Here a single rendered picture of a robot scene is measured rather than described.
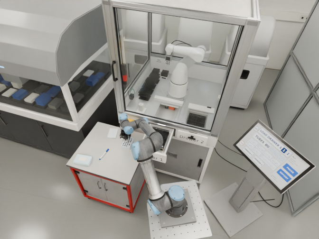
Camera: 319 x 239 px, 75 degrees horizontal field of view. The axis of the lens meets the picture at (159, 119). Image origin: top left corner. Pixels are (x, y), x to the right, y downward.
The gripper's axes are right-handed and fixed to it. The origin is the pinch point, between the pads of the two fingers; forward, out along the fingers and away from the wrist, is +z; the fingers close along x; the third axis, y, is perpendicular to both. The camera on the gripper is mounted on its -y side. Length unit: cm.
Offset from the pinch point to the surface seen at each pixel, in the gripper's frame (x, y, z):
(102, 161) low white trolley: -15.1, 26.1, 5.2
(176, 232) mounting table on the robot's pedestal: 61, 71, 5
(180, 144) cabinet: 52, -16, 12
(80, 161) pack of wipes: -32.5, 33.2, 0.8
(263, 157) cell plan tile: 120, 10, -23
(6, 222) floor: -116, 77, 81
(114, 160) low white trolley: -5.3, 22.7, 5.2
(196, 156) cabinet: 72, -14, 24
